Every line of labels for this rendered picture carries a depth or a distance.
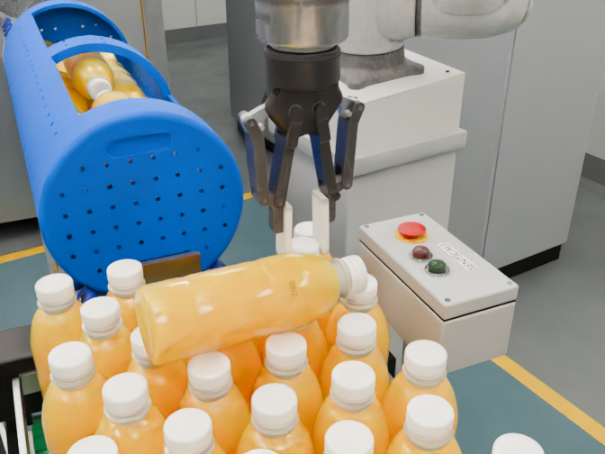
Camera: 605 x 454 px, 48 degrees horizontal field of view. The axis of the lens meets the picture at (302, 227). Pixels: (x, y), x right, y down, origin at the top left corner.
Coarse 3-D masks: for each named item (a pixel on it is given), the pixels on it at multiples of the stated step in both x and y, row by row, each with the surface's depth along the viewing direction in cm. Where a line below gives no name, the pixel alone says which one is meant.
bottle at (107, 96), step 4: (104, 92) 106; (108, 92) 105; (112, 92) 105; (116, 92) 105; (120, 92) 106; (100, 96) 105; (104, 96) 104; (108, 96) 103; (112, 96) 103; (116, 96) 103; (120, 96) 103; (124, 96) 104; (128, 96) 105; (96, 100) 105; (100, 100) 104; (104, 100) 103; (108, 100) 102; (112, 100) 102; (92, 104) 106; (96, 104) 103; (100, 104) 102; (92, 108) 105; (152, 156) 97
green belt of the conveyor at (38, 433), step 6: (36, 420) 87; (36, 426) 86; (36, 432) 85; (42, 432) 85; (36, 438) 84; (42, 438) 84; (36, 444) 83; (42, 444) 83; (36, 450) 82; (42, 450) 82; (48, 450) 82
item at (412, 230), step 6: (402, 222) 88; (408, 222) 88; (414, 222) 88; (402, 228) 87; (408, 228) 87; (414, 228) 87; (420, 228) 87; (402, 234) 86; (408, 234) 86; (414, 234) 86; (420, 234) 86
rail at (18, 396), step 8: (16, 384) 81; (16, 392) 80; (16, 400) 78; (16, 408) 77; (24, 408) 81; (16, 416) 76; (24, 416) 78; (16, 424) 75; (24, 424) 76; (24, 432) 74; (24, 440) 73; (24, 448) 72
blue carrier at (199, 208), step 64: (64, 0) 157; (128, 64) 167; (64, 128) 92; (128, 128) 89; (192, 128) 93; (64, 192) 89; (128, 192) 93; (192, 192) 97; (64, 256) 93; (128, 256) 97
